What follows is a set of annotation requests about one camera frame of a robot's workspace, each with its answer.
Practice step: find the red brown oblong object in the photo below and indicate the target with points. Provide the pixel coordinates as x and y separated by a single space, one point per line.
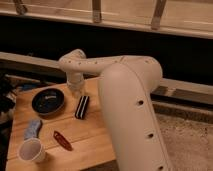
62 141

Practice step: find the wooden table board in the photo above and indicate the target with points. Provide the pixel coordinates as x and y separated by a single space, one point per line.
89 138

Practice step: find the black white striped box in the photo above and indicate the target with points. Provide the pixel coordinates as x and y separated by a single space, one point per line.
82 107

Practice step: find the dark ceramic bowl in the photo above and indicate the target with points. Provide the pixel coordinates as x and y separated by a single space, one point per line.
48 101

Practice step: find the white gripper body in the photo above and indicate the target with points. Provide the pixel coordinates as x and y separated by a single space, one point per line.
75 82

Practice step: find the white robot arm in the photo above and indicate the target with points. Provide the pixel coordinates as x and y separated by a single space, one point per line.
124 87

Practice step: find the white paper cup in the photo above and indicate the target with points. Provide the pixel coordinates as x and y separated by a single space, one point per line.
31 150

